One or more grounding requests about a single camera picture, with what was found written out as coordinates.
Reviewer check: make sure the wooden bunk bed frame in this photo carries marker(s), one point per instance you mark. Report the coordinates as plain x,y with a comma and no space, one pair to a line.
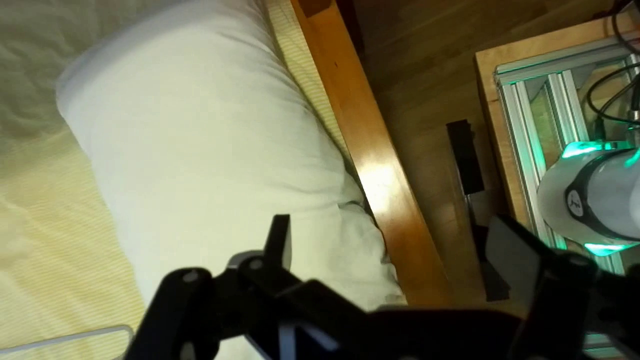
373,166

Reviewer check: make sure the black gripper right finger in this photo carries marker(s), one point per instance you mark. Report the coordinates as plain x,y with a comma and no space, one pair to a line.
513,263

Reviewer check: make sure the large white pillow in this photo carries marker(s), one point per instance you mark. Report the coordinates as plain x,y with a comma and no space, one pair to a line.
213,146

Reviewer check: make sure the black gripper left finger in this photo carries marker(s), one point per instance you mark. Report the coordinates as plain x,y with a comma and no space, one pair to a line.
279,240

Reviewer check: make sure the flat black bar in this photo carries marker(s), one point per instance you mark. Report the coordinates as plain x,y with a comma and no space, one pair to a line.
464,156

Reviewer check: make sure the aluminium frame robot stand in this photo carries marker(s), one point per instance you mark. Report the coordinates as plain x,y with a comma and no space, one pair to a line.
527,113

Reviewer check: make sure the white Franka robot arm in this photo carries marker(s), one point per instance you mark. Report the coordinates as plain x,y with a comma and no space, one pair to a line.
601,192

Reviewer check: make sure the yellow duvet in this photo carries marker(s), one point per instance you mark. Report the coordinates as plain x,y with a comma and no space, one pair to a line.
47,247

